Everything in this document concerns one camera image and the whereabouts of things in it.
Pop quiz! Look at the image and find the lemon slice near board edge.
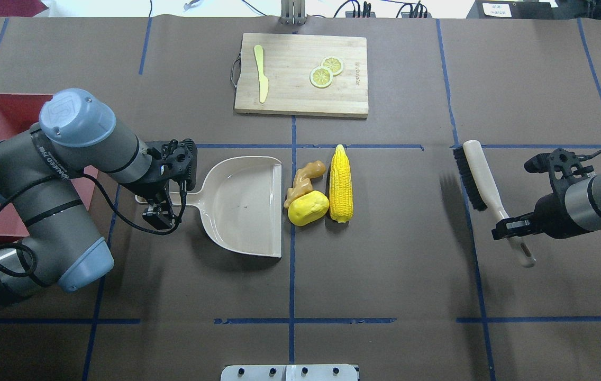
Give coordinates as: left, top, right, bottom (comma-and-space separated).
308, 66, 334, 89

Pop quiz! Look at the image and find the lemon slice near board centre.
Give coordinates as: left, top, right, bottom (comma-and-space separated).
321, 56, 345, 76

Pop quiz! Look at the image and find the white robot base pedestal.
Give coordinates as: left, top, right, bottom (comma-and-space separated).
220, 364, 360, 380

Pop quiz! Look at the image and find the yellow toy potato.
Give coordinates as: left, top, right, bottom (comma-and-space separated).
287, 191, 329, 226

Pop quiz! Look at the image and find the brown toy ginger root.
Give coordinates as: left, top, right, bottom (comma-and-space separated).
284, 161, 326, 209

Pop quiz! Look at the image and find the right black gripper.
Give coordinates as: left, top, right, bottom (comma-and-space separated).
492, 149, 594, 240

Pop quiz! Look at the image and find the yellow plastic toy knife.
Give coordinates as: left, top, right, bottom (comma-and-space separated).
253, 45, 269, 104

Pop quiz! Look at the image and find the yellow toy corn cob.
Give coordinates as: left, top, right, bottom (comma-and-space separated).
328, 144, 354, 223

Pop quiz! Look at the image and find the beige plastic dustpan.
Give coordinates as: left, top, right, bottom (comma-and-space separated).
135, 156, 283, 258

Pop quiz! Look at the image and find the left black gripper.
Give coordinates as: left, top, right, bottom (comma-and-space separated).
123, 139, 197, 231

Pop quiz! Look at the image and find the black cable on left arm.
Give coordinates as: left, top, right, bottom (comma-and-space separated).
0, 168, 187, 278

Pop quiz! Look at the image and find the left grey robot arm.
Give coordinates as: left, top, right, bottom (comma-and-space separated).
0, 88, 197, 309

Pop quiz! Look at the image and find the bamboo cutting board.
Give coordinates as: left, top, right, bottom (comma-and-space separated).
234, 32, 370, 119

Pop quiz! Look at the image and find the cream brush with black bristles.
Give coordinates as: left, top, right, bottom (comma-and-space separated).
453, 140, 536, 268

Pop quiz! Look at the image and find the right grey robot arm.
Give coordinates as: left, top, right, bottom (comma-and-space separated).
492, 149, 601, 240

